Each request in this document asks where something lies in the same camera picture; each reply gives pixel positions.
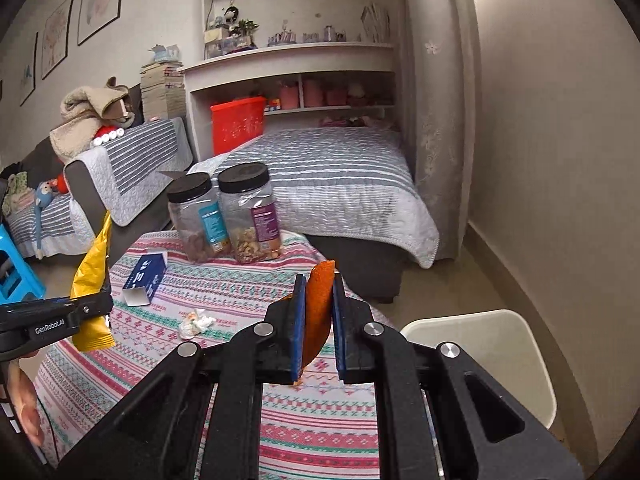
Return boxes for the striped sofa armrest cover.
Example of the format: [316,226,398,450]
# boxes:
[65,116,193,227]

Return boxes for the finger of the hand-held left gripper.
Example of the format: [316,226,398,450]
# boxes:
[62,289,115,321]

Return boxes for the patterned pink tablecloth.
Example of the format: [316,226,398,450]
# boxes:
[32,230,401,480]

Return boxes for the person's left hand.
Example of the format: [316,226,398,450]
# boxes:
[10,354,44,448]

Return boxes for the framed wall picture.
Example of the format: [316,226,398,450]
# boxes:
[20,32,38,107]
[77,0,128,46]
[41,0,75,80]

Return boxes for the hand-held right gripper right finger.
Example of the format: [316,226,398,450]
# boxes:
[332,272,586,480]

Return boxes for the dark grey sofa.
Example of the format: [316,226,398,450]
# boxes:
[0,85,193,281]

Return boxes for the blue white cardboard box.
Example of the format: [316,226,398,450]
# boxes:
[121,252,169,307]

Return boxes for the dark bed base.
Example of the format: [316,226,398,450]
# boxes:
[302,232,406,303]

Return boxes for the clear storage box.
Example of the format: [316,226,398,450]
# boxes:
[204,27,251,58]

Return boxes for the white plastic waste bin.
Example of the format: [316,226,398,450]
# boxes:
[400,310,557,431]

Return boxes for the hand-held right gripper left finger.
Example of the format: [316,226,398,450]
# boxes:
[55,274,308,480]

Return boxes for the red white plush hat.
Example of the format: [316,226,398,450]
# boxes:
[90,126,126,148]

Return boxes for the standing paper booklets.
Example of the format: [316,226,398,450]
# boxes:
[361,2,391,43]

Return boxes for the striped sofa seat cover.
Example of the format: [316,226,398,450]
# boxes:
[5,192,96,258]

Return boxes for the light blue tissue box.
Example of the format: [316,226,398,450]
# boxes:
[149,44,182,63]

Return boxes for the white headboard shelf unit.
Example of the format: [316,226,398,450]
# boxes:
[177,41,401,161]

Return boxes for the stack of books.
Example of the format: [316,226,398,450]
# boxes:
[140,60,186,122]

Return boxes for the brown plush toy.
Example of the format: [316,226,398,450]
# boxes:
[102,76,137,128]

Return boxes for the crumpled white tissue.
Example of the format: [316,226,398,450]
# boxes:
[179,309,215,338]

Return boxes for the red plastic storage box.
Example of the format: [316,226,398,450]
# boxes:
[210,96,267,157]

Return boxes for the orange peel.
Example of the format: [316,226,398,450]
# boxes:
[277,260,337,386]

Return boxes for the grey striped bed quilt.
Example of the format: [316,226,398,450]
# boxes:
[187,127,441,268]

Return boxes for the green patterned cloth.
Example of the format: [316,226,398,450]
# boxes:
[2,172,28,216]

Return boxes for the grey floral curtain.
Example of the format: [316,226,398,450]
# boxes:
[400,0,476,261]

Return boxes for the yellow snack packet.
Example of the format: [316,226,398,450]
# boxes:
[70,210,117,353]

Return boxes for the blue plastic stool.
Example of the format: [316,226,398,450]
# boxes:
[0,224,47,307]

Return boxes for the blue plush toy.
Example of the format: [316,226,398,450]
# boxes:
[32,180,56,261]

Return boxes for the blue label nut jar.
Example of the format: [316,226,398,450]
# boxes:
[166,172,232,263]

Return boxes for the beige fleece blanket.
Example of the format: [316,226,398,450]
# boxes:
[49,87,108,163]

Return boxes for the purple label nut jar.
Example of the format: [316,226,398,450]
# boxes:
[217,163,284,265]

